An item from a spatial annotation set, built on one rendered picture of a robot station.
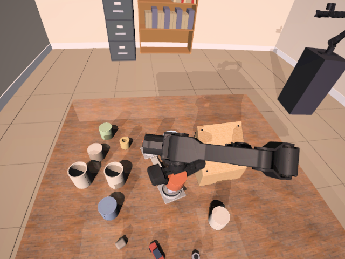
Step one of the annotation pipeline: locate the red toy car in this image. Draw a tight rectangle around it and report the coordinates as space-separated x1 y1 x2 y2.
149 242 165 259

